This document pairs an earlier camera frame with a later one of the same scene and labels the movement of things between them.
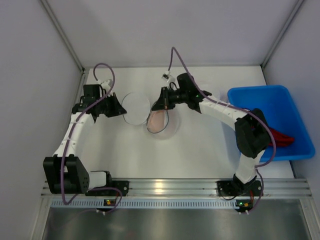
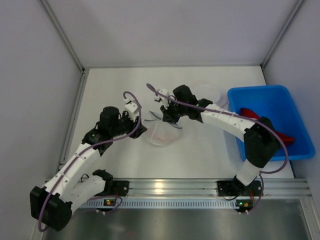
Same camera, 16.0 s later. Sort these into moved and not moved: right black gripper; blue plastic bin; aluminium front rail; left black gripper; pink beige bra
Moved: pink beige bra; right black gripper; left black gripper
Not moved: blue plastic bin; aluminium front rail
